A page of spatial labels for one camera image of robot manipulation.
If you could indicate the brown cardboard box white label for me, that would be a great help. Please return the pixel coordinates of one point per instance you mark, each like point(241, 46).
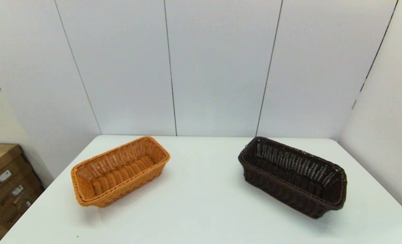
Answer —
point(21, 184)
point(0, 159)
point(25, 209)

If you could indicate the dark brown wicker basket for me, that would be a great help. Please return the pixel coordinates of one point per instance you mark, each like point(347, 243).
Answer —
point(289, 194)

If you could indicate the orange wicker basket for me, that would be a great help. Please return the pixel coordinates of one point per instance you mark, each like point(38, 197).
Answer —
point(119, 176)

